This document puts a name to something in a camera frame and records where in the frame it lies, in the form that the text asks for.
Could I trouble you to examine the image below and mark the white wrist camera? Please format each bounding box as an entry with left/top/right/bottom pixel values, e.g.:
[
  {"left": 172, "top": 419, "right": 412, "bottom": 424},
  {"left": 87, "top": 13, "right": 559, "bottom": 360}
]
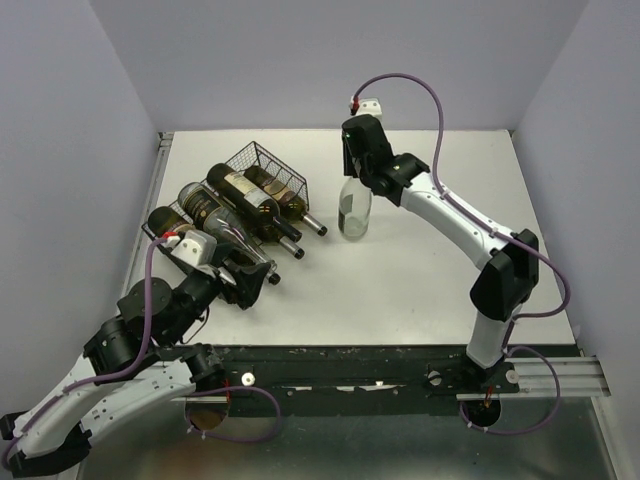
[
  {"left": 349, "top": 96, "right": 382, "bottom": 120},
  {"left": 163, "top": 229, "right": 217, "bottom": 274}
]

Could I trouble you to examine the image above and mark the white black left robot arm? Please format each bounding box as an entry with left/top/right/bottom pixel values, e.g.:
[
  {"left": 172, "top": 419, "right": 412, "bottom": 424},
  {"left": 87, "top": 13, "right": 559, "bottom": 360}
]
[{"left": 1, "top": 265, "right": 267, "bottom": 478}]

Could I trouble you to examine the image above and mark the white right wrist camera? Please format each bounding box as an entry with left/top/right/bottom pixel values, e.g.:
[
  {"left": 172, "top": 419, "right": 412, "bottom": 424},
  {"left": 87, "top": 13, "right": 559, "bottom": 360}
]
[{"left": 349, "top": 96, "right": 382, "bottom": 120}]

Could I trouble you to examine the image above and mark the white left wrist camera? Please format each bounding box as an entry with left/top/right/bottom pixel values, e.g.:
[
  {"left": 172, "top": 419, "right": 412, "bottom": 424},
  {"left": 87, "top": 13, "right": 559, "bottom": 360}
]
[{"left": 163, "top": 229, "right": 217, "bottom": 274}]

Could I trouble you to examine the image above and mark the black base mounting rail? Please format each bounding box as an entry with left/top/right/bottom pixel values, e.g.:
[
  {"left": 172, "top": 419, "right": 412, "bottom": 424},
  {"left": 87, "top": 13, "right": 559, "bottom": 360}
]
[{"left": 199, "top": 342, "right": 531, "bottom": 419}]

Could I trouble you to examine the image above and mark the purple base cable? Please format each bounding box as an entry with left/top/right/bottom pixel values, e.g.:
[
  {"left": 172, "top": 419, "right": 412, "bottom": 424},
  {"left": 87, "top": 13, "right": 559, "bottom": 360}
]
[
  {"left": 187, "top": 384, "right": 283, "bottom": 442},
  {"left": 458, "top": 345, "right": 562, "bottom": 434}
]

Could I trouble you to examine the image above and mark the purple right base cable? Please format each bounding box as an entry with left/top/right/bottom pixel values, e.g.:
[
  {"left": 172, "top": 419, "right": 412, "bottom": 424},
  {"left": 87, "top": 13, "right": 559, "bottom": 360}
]
[{"left": 458, "top": 345, "right": 562, "bottom": 434}]

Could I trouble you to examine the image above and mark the green bottle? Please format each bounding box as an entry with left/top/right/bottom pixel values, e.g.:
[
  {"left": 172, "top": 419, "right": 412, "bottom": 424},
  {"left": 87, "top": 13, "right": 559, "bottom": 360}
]
[
  {"left": 244, "top": 165, "right": 328, "bottom": 236},
  {"left": 206, "top": 163, "right": 302, "bottom": 243},
  {"left": 147, "top": 206, "right": 191, "bottom": 237},
  {"left": 257, "top": 226, "right": 305, "bottom": 260}
]

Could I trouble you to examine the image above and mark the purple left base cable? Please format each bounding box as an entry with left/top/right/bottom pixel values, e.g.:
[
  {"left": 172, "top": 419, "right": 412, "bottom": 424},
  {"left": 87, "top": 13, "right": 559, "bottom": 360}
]
[{"left": 187, "top": 384, "right": 283, "bottom": 442}]

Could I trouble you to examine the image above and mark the short clear glass bottle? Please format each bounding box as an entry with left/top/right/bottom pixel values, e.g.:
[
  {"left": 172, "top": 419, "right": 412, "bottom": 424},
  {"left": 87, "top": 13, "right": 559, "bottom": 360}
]
[{"left": 178, "top": 182, "right": 281, "bottom": 285}]

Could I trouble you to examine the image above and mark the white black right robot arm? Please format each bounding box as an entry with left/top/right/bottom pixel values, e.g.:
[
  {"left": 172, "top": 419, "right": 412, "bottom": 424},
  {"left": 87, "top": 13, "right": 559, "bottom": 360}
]
[{"left": 342, "top": 114, "right": 539, "bottom": 392}]

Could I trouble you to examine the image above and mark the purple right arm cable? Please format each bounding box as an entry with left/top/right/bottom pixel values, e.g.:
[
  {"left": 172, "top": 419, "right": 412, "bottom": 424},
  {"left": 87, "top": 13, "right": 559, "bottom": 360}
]
[{"left": 352, "top": 73, "right": 574, "bottom": 351}]

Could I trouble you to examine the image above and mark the tall clear glass bottle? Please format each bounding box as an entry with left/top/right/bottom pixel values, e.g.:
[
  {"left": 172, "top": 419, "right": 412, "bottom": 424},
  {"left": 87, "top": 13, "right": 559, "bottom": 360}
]
[{"left": 338, "top": 177, "right": 373, "bottom": 241}]

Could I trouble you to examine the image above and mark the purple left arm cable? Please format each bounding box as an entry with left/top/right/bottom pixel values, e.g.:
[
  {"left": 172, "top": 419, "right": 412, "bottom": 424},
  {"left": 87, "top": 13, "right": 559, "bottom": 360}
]
[{"left": 0, "top": 237, "right": 171, "bottom": 464}]

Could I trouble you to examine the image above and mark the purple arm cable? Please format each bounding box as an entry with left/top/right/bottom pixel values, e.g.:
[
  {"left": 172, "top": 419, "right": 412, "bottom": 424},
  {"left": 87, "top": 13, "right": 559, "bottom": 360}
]
[
  {"left": 0, "top": 237, "right": 171, "bottom": 464},
  {"left": 352, "top": 73, "right": 574, "bottom": 351}
]

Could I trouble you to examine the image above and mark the black wire wine rack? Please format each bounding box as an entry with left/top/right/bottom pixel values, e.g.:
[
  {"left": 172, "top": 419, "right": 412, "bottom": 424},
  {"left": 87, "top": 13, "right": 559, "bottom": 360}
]
[{"left": 142, "top": 141, "right": 308, "bottom": 265}]

